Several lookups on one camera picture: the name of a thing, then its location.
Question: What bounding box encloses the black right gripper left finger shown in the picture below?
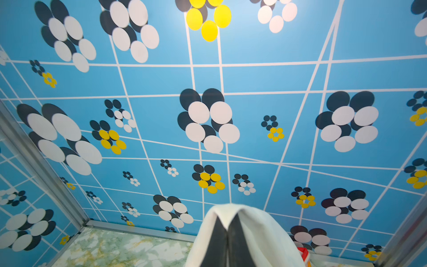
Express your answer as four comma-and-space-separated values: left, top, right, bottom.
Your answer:
208, 218, 228, 267

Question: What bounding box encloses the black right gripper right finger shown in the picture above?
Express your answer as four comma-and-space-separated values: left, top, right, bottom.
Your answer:
228, 214, 255, 267

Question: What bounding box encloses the white cloth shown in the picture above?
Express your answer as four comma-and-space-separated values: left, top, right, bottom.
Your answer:
185, 204, 304, 267

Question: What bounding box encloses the red cloth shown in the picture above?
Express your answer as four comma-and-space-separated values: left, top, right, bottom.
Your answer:
297, 247, 311, 267

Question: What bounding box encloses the aluminium right corner post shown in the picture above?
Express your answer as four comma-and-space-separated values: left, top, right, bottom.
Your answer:
374, 196, 427, 267

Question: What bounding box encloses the aluminium corner post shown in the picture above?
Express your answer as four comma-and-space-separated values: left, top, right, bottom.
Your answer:
1, 103, 90, 229
374, 196, 427, 267

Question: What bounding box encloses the aluminium left corner post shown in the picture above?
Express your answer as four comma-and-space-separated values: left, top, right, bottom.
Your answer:
1, 103, 90, 229

